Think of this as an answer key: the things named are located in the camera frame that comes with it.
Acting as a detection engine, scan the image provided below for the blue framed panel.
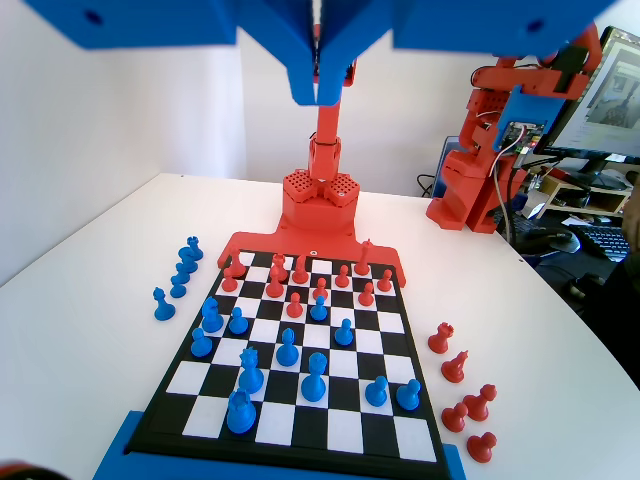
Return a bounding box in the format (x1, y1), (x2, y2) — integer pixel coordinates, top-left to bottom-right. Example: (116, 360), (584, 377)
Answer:
(432, 135), (464, 200)

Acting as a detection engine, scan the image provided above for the blue bishop chess piece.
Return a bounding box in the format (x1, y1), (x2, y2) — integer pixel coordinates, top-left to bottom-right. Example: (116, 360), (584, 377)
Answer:
(152, 286), (177, 323)
(274, 327), (301, 369)

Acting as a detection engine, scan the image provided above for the wooden desk shelf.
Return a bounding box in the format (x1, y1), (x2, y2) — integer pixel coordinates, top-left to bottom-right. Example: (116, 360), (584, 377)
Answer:
(542, 172), (635, 217)

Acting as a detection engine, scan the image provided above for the blue arm base plate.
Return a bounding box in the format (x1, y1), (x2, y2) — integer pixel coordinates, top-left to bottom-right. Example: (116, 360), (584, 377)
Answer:
(92, 409), (467, 480)

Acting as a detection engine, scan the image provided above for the red arm base plate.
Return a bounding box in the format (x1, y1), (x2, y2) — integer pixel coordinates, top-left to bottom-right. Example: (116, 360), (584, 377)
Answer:
(215, 227), (409, 290)

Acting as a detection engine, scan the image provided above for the black white chessboard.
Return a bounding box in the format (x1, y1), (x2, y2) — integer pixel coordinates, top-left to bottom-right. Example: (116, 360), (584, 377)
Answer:
(124, 247), (451, 469)

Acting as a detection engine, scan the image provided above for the black computer monitor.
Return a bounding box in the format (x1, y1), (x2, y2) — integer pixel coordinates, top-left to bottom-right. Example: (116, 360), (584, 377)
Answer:
(537, 24), (640, 166)

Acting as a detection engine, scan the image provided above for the green controller circuit board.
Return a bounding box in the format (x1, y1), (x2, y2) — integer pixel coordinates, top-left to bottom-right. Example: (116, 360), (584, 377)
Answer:
(501, 118), (547, 154)

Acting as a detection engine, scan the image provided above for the red plastic chess king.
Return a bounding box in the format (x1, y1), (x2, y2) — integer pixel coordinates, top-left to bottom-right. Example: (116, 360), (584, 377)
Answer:
(353, 238), (374, 277)

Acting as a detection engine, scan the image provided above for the black monitor stand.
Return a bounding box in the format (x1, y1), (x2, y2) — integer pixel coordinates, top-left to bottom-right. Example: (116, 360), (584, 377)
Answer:
(582, 149), (632, 192)

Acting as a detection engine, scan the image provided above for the blue controller board bracket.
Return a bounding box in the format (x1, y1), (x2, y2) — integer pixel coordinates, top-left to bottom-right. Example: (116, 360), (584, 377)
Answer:
(492, 83), (571, 156)

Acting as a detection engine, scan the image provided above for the black computer keyboard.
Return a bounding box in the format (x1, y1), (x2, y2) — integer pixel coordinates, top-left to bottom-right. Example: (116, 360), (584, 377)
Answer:
(567, 223), (632, 262)

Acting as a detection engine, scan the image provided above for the blue queen chess piece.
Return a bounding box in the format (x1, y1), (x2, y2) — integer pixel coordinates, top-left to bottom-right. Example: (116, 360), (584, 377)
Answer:
(236, 347), (265, 396)

